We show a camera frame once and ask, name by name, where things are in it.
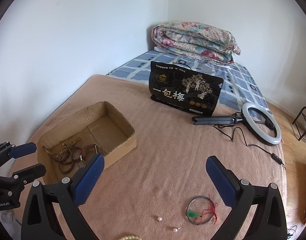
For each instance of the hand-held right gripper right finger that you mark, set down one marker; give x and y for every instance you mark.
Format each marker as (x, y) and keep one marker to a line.
(219, 180)

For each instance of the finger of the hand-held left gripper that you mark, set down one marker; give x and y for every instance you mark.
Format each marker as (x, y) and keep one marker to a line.
(33, 171)
(24, 150)

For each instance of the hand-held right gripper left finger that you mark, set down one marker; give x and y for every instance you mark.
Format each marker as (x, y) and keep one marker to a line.
(91, 177)

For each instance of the dark thin bangle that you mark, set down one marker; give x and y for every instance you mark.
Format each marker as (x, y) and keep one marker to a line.
(190, 202)

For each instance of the cardboard box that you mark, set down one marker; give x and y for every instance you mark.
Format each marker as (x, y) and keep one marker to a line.
(110, 130)

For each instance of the pink blanket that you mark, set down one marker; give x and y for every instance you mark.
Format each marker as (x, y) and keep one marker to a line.
(168, 155)

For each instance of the black folded tripod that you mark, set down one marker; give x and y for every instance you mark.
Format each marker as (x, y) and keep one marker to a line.
(213, 120)

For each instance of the black printed snack bag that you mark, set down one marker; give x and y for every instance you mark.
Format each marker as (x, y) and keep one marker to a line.
(185, 90)

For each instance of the black metal clothes rack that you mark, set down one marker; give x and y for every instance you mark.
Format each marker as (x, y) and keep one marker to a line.
(304, 122)

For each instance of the blue checkered bed sheet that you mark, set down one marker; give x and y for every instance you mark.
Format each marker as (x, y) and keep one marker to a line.
(140, 67)

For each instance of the folded floral quilt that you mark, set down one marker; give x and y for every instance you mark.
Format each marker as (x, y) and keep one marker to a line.
(195, 41)

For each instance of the white pillow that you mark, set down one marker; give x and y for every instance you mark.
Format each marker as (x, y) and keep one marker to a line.
(159, 50)

